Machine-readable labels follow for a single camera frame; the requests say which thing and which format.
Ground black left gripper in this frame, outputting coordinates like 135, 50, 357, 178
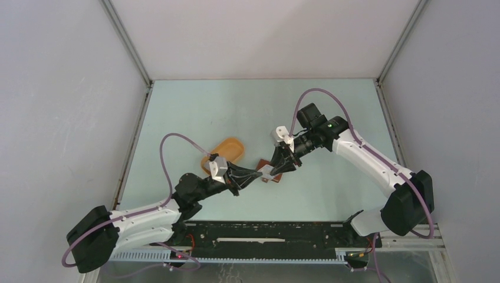
195, 161, 262, 202

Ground white striped credit cards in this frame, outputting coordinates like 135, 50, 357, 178
258, 164, 275, 180

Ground brown leather card holder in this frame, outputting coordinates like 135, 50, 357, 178
256, 159, 282, 183

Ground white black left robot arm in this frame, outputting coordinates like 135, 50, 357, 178
62, 162, 266, 274

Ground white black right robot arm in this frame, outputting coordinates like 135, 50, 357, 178
268, 103, 435, 246

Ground orange plastic tray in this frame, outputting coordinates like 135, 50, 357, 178
210, 137, 245, 164

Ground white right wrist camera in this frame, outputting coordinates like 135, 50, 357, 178
271, 126, 295, 152

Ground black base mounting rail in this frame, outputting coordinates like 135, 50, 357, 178
165, 221, 381, 260

